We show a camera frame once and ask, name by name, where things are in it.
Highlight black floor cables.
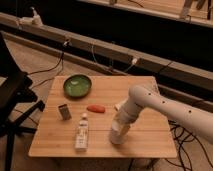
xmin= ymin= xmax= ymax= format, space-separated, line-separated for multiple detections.
xmin=165 ymin=120 xmax=213 ymax=171

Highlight wooden table top board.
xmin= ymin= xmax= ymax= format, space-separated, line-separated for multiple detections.
xmin=29 ymin=76 xmax=177 ymax=158

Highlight white eraser block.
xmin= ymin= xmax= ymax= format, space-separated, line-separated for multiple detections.
xmin=114 ymin=100 xmax=125 ymax=111

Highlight white tube bottle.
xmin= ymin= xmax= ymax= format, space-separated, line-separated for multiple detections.
xmin=75 ymin=113 xmax=89 ymax=151

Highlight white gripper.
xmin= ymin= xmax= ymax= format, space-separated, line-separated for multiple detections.
xmin=112 ymin=116 xmax=130 ymax=136

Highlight white power adapter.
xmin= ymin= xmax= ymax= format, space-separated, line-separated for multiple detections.
xmin=18 ymin=7 xmax=43 ymax=27

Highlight black office chair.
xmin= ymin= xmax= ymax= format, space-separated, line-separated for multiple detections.
xmin=0 ymin=31 xmax=45 ymax=171

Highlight green ceramic bowl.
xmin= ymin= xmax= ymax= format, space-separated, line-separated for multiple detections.
xmin=63 ymin=74 xmax=92 ymax=98

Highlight small dark box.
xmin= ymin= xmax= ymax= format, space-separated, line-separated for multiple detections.
xmin=58 ymin=104 xmax=71 ymax=120

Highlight orange carrot toy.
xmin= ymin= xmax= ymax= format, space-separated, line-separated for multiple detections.
xmin=87 ymin=105 xmax=105 ymax=113

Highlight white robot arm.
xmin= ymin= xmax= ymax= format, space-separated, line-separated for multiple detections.
xmin=109 ymin=85 xmax=213 ymax=144

